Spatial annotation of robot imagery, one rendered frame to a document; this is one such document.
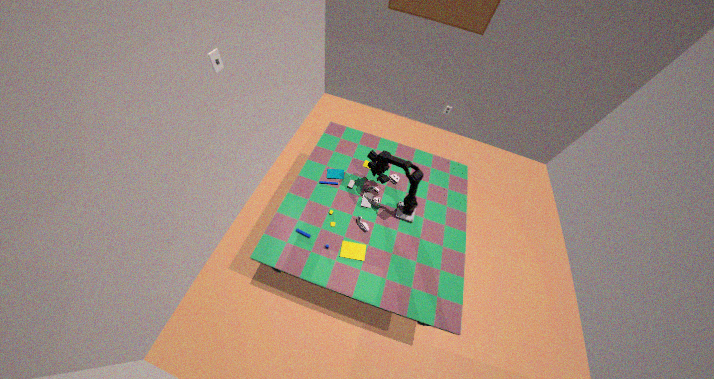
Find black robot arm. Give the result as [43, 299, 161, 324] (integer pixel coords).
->
[367, 150, 423, 216]

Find teal flat plate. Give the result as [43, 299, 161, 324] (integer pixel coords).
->
[327, 169, 344, 179]

